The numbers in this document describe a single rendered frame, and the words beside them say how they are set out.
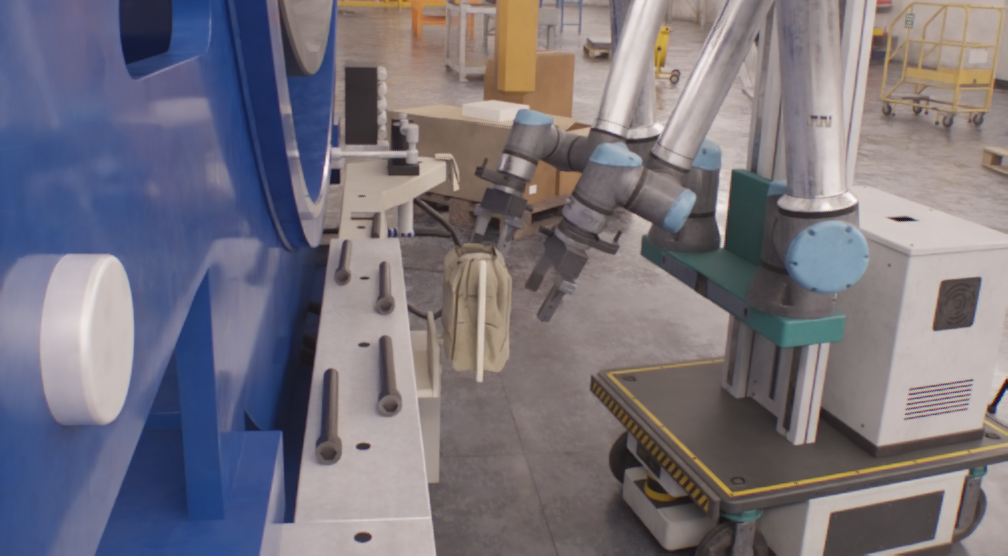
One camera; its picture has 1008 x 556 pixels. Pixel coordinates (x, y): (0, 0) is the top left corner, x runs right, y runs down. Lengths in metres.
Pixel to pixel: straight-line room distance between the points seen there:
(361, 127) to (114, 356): 2.49
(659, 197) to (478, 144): 3.27
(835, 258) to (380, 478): 1.05
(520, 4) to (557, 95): 4.13
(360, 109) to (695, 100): 1.28
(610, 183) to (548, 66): 3.97
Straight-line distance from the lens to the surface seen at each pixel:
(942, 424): 2.50
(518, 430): 2.96
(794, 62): 1.76
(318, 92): 2.35
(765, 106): 2.36
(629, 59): 2.19
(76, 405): 0.39
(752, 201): 2.34
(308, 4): 2.23
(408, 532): 0.96
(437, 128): 5.14
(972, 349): 2.46
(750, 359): 2.54
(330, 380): 1.22
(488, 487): 2.67
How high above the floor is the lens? 1.40
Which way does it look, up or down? 16 degrees down
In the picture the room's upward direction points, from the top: 2 degrees clockwise
